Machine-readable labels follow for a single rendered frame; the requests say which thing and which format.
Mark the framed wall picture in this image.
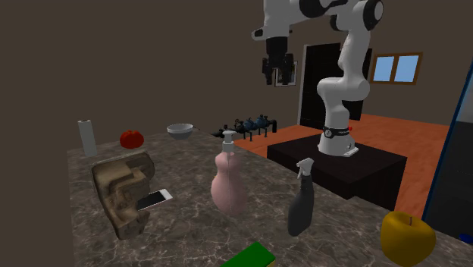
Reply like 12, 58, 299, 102
274, 60, 299, 88

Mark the pink soap pump bottle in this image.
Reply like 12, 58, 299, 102
210, 130, 248, 217

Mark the blue framed dark cabinet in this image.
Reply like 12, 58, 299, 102
421, 58, 473, 243

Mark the white smartphone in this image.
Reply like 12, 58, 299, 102
136, 188, 174, 212

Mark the brown carved wooden block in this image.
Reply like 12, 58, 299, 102
91, 151, 156, 240

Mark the grey paper towel roll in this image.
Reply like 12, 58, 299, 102
77, 119, 98, 158

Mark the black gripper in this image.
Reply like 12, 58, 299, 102
262, 36, 295, 86

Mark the green sponge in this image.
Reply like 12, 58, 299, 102
221, 241, 277, 267

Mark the grey bowl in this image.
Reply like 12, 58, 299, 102
166, 123, 195, 141

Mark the black doorway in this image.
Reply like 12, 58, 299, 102
297, 42, 374, 130

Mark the red tomato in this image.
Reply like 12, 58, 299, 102
119, 129, 145, 150

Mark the dark robot stand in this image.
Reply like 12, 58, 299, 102
266, 133, 408, 212

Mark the dark grey spray bottle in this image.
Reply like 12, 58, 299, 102
287, 157, 316, 237

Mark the brown framed window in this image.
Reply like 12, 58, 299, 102
369, 52, 424, 86

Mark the yellow apple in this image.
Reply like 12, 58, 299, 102
380, 210, 437, 267

